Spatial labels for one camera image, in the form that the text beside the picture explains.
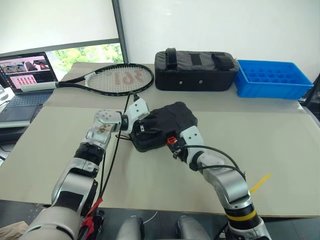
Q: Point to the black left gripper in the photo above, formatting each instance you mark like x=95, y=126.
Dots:
x=140, y=126

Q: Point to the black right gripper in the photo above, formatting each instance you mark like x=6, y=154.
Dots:
x=180, y=150

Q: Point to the black plastic tool case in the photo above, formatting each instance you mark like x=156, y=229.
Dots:
x=172, y=117

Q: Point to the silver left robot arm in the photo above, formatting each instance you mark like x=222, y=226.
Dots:
x=97, y=130

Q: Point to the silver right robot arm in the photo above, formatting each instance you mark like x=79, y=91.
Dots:
x=225, y=180

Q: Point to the black tennis racket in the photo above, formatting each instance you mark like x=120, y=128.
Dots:
x=120, y=78

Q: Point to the black grey fabric bag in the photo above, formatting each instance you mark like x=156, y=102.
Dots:
x=195, y=75

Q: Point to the rounded silver robot leg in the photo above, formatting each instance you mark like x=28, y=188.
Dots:
x=192, y=228
x=131, y=228

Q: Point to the yellow tape strip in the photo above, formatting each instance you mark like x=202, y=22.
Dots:
x=261, y=182

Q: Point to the blue plastic divided crate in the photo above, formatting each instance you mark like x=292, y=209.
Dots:
x=273, y=88

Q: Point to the red tape wrap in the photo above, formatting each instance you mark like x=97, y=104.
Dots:
x=90, y=220

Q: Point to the black mesh chair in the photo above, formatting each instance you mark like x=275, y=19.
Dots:
x=313, y=100

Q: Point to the open laptop computer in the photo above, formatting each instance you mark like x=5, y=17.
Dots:
x=25, y=72

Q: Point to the tan fabric piece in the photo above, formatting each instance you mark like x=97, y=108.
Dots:
x=12, y=230

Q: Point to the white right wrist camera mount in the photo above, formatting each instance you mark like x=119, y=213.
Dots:
x=191, y=136

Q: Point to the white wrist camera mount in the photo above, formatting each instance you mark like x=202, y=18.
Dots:
x=191, y=136
x=137, y=108

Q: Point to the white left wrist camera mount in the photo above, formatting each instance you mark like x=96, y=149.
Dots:
x=137, y=108

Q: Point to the grey window frame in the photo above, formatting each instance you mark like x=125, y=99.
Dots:
x=120, y=30

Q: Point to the black support frame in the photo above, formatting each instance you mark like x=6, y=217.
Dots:
x=99, y=225

